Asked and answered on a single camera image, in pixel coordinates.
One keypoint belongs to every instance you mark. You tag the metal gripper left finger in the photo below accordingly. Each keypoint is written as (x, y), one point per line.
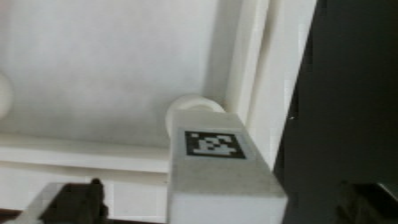
(77, 206)

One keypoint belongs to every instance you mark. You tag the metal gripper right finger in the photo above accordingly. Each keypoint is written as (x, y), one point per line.
(369, 203)

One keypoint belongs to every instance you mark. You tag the white table leg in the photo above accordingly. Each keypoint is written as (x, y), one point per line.
(223, 189)

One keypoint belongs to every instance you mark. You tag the white square table top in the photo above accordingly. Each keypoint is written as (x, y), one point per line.
(102, 58)

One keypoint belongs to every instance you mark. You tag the white L-shaped fence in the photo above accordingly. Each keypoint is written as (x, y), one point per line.
(31, 181)

